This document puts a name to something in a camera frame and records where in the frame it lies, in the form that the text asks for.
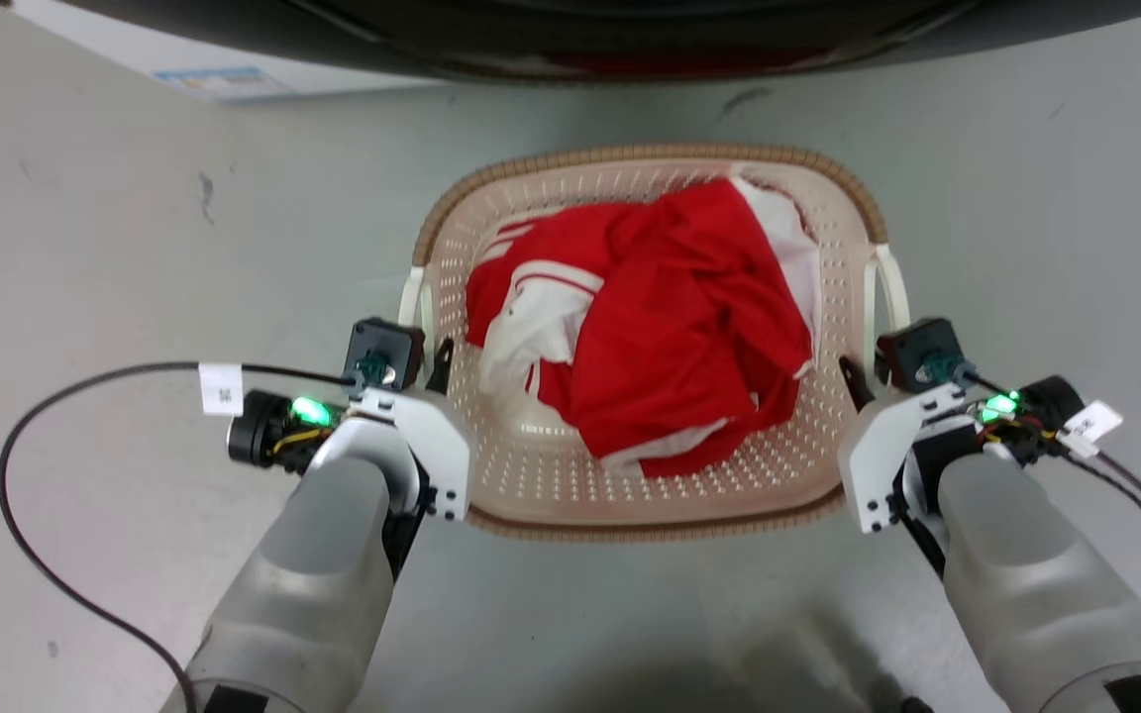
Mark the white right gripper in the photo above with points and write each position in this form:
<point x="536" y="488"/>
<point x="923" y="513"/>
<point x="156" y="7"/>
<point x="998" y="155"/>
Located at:
<point x="873" y="460"/>

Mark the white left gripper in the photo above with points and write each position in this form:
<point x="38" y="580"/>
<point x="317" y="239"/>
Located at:
<point x="437" y="446"/>

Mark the beige plastic laundry basket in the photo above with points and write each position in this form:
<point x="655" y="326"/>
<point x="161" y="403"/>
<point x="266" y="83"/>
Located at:
<point x="551" y="465"/>

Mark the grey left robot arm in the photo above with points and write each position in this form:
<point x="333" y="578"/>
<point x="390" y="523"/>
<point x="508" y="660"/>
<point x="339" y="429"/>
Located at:
<point x="313" y="574"/>

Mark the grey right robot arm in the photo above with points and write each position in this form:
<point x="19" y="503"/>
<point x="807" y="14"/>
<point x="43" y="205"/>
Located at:
<point x="1036" y="574"/>

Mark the red and white garment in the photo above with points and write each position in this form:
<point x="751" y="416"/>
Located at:
<point x="674" y="337"/>

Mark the blue washing machine sticker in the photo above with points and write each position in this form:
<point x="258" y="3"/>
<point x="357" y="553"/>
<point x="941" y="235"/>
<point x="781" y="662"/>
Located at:
<point x="224" y="82"/>

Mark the white washing machine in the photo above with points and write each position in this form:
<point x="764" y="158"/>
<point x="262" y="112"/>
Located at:
<point x="135" y="40"/>

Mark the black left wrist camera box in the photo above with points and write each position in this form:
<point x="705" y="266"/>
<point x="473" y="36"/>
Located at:
<point x="384" y="347"/>

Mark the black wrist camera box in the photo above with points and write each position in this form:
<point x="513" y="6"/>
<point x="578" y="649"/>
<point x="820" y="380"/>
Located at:
<point x="384" y="347"/>
<point x="917" y="352"/>

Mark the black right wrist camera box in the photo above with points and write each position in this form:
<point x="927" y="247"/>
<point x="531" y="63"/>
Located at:
<point x="917" y="352"/>

